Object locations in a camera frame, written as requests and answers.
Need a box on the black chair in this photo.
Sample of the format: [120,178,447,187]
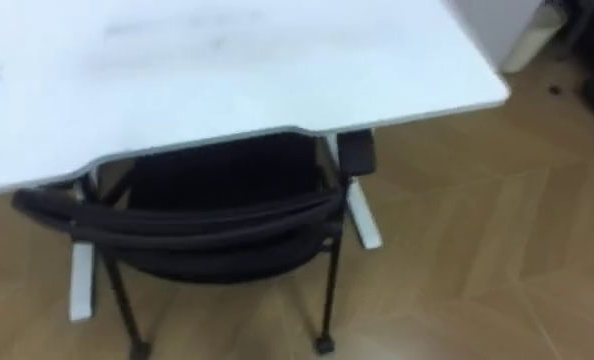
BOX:
[11,130,378,360]

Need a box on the white desk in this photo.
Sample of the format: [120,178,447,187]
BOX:
[0,0,512,322]

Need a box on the white cabinet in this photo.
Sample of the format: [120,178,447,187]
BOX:
[444,0,569,75]

